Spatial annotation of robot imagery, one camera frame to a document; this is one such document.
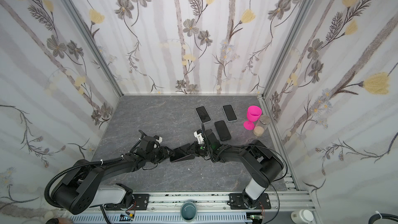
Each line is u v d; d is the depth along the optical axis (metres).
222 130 1.04
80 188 0.42
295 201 0.78
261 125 0.99
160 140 0.86
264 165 0.48
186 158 0.84
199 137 0.84
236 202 0.73
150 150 0.74
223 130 1.04
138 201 0.73
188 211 0.72
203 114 1.08
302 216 0.63
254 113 0.91
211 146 0.71
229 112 1.11
